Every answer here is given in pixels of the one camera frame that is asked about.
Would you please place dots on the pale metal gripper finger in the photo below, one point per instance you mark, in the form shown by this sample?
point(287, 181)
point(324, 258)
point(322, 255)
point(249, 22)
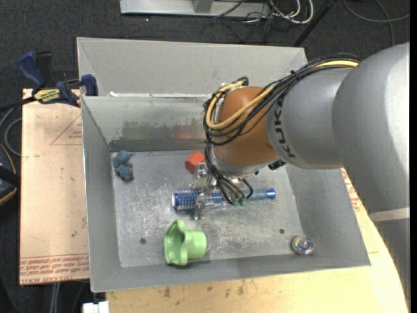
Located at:
point(200, 207)
point(201, 173)

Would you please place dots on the orange-red block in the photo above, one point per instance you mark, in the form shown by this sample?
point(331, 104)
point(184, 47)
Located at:
point(194, 161)

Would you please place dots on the blue bristle brush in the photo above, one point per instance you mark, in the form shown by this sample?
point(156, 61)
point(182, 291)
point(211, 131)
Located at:
point(184, 199)

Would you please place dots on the light green plastic cup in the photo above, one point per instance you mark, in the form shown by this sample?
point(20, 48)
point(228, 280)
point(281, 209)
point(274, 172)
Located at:
point(185, 243)

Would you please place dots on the grey metal bin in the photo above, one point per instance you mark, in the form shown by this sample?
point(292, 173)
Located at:
point(156, 236)

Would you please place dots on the blue-grey toy animal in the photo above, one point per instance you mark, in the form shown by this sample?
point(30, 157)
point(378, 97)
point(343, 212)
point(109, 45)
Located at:
point(123, 166)

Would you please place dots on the brown cardboard board, red print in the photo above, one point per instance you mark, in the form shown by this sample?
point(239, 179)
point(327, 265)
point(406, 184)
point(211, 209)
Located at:
point(52, 187)

